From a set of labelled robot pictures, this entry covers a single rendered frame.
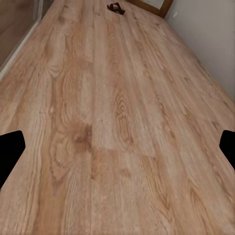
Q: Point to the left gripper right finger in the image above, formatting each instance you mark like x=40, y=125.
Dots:
x=227, y=146

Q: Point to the sandal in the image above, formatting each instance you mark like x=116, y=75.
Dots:
x=116, y=7

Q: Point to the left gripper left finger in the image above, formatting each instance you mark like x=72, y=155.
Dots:
x=12, y=145

